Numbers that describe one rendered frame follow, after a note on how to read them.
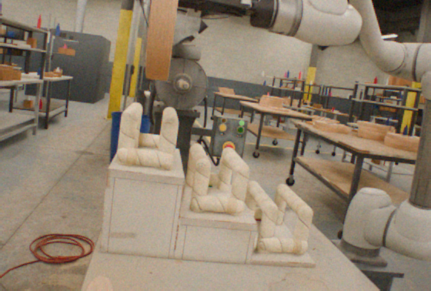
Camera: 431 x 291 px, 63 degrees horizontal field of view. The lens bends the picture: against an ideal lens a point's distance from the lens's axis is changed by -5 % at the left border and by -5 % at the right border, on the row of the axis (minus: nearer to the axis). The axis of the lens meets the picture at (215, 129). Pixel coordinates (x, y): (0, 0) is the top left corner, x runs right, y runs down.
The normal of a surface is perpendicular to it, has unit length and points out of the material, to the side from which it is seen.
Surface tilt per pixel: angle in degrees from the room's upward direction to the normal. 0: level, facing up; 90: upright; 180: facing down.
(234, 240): 90
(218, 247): 90
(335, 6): 83
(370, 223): 88
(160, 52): 129
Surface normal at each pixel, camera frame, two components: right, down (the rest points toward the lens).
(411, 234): -0.71, 0.13
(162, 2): 0.14, 0.15
